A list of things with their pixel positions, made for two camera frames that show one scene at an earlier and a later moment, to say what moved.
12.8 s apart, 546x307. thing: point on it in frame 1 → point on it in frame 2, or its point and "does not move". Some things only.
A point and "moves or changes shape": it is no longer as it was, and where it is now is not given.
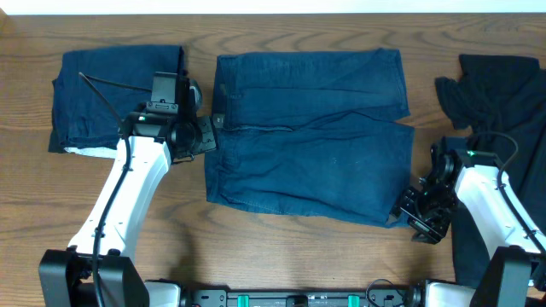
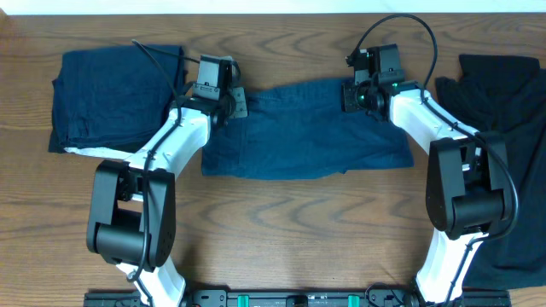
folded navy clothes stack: x=98 y=88 does not move
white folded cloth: x=104 y=152 does not move
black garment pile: x=499 y=103 does not move
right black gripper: x=421 y=217 → x=350 y=99
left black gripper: x=208 y=133 → x=238 y=102
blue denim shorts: x=311 y=134 moves or changes shape
